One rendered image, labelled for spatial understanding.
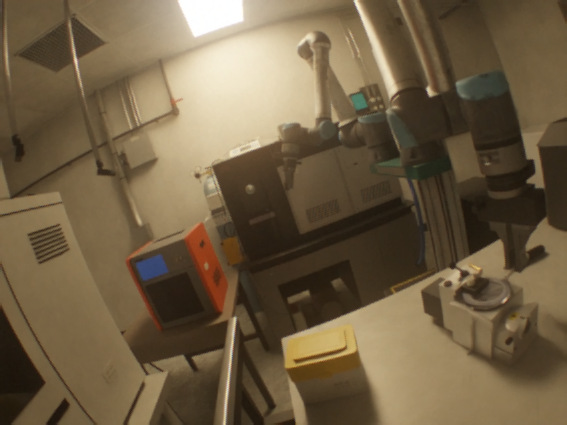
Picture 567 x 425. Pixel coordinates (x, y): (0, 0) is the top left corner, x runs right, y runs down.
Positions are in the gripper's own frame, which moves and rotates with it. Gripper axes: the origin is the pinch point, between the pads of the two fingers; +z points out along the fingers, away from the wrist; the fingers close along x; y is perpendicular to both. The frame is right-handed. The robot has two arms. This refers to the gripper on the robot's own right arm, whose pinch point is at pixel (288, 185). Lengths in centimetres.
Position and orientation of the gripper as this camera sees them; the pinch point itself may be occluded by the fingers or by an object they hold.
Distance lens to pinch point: 158.6
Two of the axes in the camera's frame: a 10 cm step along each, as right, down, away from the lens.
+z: -0.5, 10.0, -0.1
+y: 9.9, 0.5, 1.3
